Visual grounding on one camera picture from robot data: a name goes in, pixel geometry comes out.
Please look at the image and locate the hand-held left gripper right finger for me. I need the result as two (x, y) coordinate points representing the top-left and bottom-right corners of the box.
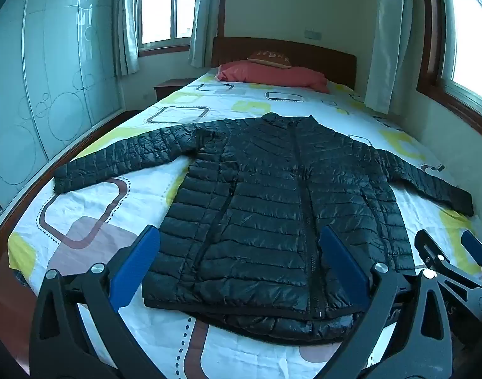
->
(316, 225), (453, 379)

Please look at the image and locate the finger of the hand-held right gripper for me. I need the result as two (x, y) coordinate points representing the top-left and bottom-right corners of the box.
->
(460, 229), (482, 282)
(414, 229), (482, 318)

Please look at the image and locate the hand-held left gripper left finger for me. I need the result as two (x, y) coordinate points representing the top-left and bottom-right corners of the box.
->
(29, 225), (163, 379)

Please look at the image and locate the black quilted puffer jacket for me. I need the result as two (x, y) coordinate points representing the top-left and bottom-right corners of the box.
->
(53, 112), (474, 343)

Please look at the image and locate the bed with patterned sheet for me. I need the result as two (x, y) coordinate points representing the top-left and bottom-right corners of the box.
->
(7, 67), (482, 379)

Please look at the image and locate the wooden nightstand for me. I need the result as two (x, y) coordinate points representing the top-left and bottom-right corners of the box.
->
(153, 78), (196, 102)

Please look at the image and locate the frosted glass sliding wardrobe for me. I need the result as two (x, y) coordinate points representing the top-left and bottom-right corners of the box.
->
(0, 0), (126, 238)

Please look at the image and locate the red pillow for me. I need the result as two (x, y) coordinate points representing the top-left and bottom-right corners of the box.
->
(216, 62), (330, 94)

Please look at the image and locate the brown framed window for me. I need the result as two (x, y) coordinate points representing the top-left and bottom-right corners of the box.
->
(417, 0), (482, 145)

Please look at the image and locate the small brown printed cushion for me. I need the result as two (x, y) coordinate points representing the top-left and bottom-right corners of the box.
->
(247, 50), (293, 69)

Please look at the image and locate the pale curtain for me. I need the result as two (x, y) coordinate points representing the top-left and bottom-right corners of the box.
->
(113, 0), (141, 76)
(187, 0), (226, 69)
(363, 0), (414, 108)

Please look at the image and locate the white framed window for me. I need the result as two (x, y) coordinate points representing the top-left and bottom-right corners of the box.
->
(134, 0), (199, 57)

